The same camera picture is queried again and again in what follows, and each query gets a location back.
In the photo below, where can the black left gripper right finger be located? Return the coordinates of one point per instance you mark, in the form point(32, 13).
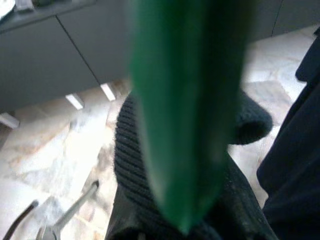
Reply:
point(240, 215)

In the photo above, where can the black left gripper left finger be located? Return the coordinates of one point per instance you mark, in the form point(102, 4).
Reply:
point(135, 225)

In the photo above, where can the black knit garment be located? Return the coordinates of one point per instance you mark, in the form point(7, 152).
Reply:
point(130, 150)

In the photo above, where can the green plastic hanger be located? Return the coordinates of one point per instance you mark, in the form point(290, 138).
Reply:
point(185, 100)

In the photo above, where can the silver metal clothes rack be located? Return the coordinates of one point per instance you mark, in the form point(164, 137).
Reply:
point(75, 207)

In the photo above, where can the navy blue t-shirt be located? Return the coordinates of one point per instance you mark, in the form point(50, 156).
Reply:
point(295, 162)

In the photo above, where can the black television console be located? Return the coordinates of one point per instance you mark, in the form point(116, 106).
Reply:
point(50, 55)

